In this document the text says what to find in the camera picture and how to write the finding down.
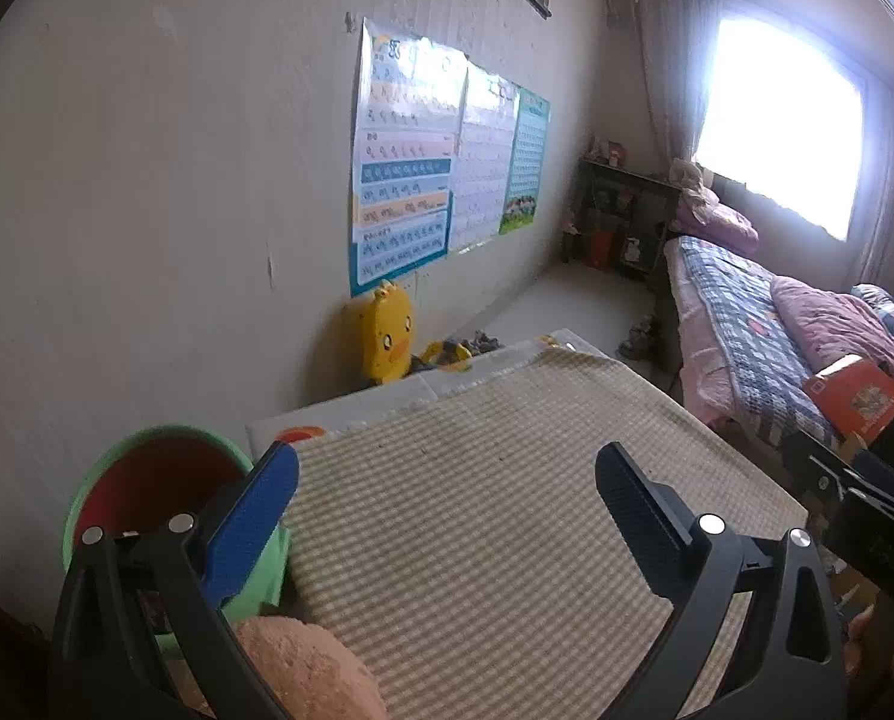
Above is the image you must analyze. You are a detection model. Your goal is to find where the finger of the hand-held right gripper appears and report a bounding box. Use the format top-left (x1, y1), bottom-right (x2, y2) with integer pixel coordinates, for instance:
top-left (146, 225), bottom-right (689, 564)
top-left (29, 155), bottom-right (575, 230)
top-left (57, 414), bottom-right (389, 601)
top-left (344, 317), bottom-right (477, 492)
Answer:
top-left (783, 429), bottom-right (879, 500)

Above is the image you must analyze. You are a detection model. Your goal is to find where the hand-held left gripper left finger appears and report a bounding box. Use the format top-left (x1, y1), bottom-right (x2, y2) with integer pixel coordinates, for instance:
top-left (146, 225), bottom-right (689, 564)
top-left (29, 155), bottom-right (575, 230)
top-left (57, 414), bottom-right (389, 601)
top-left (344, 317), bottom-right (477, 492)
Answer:
top-left (46, 441), bottom-right (301, 720)

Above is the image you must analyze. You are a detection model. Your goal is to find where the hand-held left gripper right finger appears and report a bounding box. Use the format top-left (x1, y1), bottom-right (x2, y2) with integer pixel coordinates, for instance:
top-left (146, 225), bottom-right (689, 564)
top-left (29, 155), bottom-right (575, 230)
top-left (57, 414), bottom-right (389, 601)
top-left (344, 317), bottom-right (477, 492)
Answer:
top-left (594, 441), bottom-right (847, 720)

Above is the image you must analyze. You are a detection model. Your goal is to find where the green bin with red inside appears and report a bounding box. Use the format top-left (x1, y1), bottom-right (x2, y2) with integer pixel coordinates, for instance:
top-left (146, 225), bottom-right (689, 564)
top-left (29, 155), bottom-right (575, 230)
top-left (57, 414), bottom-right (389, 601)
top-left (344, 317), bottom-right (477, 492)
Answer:
top-left (63, 426), bottom-right (294, 661)

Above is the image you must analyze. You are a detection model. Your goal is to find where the orange red box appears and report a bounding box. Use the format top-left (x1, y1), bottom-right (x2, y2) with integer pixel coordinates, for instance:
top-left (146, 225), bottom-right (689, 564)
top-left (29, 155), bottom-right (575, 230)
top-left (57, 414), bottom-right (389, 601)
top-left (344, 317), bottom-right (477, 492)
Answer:
top-left (803, 354), bottom-right (894, 442)

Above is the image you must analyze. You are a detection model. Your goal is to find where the pink quilt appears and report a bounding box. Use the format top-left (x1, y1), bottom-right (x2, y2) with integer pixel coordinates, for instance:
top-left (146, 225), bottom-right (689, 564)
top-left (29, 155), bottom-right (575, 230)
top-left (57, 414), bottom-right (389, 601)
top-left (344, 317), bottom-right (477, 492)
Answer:
top-left (769, 274), bottom-right (894, 406)

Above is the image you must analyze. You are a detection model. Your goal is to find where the green striped table mat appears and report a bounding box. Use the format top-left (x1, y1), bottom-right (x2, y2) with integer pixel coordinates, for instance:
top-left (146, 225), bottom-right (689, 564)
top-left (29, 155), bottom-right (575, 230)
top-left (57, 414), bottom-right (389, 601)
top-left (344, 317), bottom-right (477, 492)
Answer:
top-left (278, 349), bottom-right (808, 720)

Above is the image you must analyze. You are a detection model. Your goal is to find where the peach plush toy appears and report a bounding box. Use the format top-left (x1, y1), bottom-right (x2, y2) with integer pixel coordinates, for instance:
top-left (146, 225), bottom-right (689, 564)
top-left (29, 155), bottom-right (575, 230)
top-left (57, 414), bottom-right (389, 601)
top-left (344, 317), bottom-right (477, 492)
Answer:
top-left (184, 615), bottom-right (388, 720)

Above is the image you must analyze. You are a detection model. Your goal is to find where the blue plaid pillow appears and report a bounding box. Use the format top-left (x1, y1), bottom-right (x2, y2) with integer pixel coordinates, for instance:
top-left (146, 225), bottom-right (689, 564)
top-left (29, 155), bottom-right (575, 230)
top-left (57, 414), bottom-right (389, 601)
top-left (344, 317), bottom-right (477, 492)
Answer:
top-left (850, 283), bottom-right (894, 346)

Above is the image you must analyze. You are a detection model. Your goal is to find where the pair of shoes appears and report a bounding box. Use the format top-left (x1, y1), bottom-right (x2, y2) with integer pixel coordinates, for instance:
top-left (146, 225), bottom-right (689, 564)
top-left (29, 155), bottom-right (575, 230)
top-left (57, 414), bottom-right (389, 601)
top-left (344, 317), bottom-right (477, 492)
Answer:
top-left (618, 313), bottom-right (658, 361)

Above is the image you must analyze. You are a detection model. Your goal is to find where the bed with plaid quilt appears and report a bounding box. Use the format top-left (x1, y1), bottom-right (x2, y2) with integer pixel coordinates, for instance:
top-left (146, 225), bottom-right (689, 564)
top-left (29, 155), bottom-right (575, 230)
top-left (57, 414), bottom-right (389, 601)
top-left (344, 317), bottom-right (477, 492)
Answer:
top-left (661, 234), bottom-right (894, 451)

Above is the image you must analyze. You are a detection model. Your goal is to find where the yellow duck toy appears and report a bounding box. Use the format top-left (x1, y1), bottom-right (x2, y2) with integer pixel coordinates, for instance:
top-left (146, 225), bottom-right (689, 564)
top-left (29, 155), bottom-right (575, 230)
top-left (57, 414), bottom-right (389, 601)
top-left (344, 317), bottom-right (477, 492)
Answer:
top-left (351, 279), bottom-right (418, 389)

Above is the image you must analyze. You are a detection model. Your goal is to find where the yellow toy truck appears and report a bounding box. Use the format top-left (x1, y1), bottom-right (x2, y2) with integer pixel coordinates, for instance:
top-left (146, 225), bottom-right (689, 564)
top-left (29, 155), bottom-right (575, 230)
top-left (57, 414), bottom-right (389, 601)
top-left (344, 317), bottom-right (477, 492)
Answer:
top-left (409, 341), bottom-right (474, 374)

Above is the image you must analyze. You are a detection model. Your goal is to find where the folded purple blanket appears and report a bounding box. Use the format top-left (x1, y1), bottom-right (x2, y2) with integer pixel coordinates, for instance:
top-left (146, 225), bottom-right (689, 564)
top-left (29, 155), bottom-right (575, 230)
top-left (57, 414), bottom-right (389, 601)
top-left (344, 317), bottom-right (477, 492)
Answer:
top-left (672, 191), bottom-right (761, 256)

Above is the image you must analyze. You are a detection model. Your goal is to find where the patterned window curtain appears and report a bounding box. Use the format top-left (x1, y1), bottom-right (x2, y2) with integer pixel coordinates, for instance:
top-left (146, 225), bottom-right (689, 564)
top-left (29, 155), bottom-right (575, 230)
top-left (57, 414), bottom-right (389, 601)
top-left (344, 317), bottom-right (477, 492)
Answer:
top-left (634, 0), bottom-right (725, 166)
top-left (844, 82), bottom-right (894, 293)

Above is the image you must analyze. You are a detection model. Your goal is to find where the small red bin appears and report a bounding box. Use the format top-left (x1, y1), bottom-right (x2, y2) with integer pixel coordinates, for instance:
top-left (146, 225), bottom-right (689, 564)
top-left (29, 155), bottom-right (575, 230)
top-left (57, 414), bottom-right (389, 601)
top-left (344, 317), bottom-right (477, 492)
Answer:
top-left (586, 229), bottom-right (617, 271)

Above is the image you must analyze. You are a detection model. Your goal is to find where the beige crumpled cloth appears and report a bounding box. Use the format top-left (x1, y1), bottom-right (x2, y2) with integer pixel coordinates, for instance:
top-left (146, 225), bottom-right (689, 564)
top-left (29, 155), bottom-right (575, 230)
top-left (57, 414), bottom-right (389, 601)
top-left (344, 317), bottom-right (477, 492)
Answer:
top-left (668, 157), bottom-right (710, 196)

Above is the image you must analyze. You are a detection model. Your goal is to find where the bright window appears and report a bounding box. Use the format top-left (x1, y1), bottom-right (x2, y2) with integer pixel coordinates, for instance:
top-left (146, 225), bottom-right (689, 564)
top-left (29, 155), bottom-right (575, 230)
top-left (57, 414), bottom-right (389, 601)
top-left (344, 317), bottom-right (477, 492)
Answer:
top-left (691, 11), bottom-right (868, 245)

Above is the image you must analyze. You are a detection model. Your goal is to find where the dark corner shelf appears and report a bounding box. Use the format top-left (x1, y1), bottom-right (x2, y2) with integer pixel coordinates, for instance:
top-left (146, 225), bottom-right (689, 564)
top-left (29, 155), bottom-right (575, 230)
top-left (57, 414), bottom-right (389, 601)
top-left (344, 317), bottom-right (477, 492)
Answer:
top-left (563, 156), bottom-right (680, 278)

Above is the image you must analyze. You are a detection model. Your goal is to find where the green number wall poster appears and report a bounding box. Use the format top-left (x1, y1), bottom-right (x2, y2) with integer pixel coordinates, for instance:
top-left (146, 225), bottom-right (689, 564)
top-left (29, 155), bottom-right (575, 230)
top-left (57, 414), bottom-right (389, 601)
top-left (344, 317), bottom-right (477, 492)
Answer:
top-left (498, 88), bottom-right (551, 236)

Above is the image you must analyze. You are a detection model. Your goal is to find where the white chart wall poster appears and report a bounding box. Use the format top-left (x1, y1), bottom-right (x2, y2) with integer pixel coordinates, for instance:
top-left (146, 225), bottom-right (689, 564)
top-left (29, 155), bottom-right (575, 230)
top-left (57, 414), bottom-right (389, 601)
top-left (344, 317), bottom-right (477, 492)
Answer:
top-left (447, 60), bottom-right (521, 254)

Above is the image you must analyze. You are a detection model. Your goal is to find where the blue letter wall poster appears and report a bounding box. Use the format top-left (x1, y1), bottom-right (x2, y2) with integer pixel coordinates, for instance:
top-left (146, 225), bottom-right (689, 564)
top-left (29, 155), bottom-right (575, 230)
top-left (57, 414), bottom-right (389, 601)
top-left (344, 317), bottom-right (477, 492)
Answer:
top-left (349, 15), bottom-right (469, 299)

